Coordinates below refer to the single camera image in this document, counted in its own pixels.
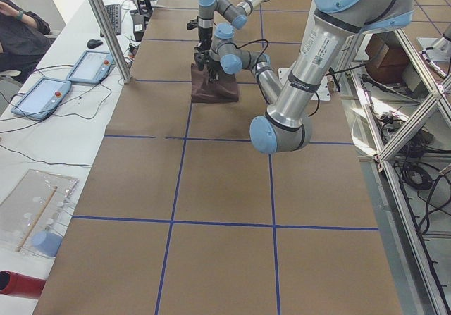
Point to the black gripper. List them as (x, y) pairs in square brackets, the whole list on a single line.
[(213, 69), (203, 39)]

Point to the dark brown t-shirt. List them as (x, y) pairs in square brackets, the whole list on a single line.
[(223, 90)]

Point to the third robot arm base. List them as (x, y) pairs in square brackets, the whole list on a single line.
[(436, 49)]

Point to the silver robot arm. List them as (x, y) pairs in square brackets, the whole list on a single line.
[(285, 126), (229, 1)]

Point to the person in dark clothes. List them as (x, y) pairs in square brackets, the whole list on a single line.
[(24, 40)]

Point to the black keyboard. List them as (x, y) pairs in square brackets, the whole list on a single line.
[(114, 14)]

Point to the black computer mouse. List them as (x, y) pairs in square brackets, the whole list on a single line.
[(94, 43)]

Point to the far teach pendant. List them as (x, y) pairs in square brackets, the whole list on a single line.
[(91, 68)]

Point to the teach pendant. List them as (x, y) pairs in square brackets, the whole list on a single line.
[(91, 68), (42, 99)]

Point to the near teach pendant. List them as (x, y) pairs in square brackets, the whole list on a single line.
[(42, 99)]

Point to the clear plastic bag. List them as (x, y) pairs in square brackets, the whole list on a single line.
[(40, 201)]

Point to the blue plastic cup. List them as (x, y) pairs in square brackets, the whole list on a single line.
[(47, 242)]

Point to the red cylinder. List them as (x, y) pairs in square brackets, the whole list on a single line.
[(19, 285)]

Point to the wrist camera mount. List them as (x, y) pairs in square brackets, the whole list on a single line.
[(192, 25), (201, 58)]

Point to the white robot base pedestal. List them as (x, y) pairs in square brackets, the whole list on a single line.
[(323, 90)]

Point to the aluminium frame post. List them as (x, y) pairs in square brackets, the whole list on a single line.
[(111, 40)]

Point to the aluminium frame rack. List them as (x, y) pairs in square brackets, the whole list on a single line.
[(399, 107)]

